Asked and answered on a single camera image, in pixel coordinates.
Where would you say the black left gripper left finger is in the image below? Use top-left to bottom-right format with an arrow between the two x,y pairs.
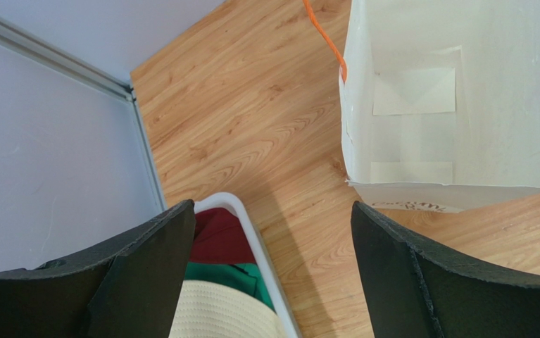
0,200 -> 196,337

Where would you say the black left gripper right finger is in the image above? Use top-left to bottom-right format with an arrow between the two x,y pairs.
351,201 -> 540,337

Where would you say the white paper takeout bag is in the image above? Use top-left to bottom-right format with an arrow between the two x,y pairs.
302,0 -> 540,214

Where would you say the beige straw hat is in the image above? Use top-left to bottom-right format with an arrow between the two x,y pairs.
169,280 -> 287,338

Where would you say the dark red cloth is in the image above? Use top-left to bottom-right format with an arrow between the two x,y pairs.
189,208 -> 256,265

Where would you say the green cloth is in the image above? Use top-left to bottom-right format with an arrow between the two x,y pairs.
184,262 -> 275,310

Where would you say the white plastic bin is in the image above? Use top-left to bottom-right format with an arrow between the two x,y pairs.
194,192 -> 303,337

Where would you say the left aluminium frame post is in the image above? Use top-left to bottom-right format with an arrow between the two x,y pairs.
0,17 -> 168,211

